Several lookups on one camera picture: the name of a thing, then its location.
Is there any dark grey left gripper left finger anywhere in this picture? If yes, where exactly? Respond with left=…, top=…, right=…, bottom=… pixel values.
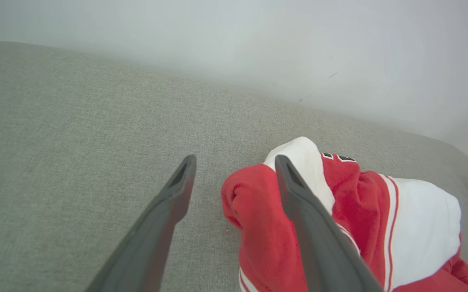
left=84, top=154, right=198, bottom=292

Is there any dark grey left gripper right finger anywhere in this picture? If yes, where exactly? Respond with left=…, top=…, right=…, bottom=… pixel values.
left=275, top=154, right=386, bottom=292

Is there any red jersey with white label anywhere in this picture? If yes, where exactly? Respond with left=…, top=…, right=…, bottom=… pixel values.
left=221, top=136, right=468, bottom=292

